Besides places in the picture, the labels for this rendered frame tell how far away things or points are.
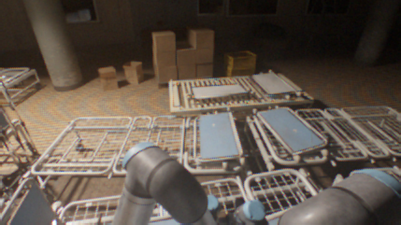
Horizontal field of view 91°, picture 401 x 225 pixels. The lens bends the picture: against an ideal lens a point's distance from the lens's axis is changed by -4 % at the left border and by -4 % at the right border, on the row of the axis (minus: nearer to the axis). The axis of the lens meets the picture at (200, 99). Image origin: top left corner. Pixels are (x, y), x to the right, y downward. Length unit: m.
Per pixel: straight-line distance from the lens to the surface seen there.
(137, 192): 0.65
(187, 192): 0.57
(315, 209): 0.48
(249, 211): 1.00
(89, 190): 2.66
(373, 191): 0.53
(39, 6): 4.78
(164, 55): 4.19
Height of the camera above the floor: 1.90
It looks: 29 degrees down
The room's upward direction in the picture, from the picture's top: straight up
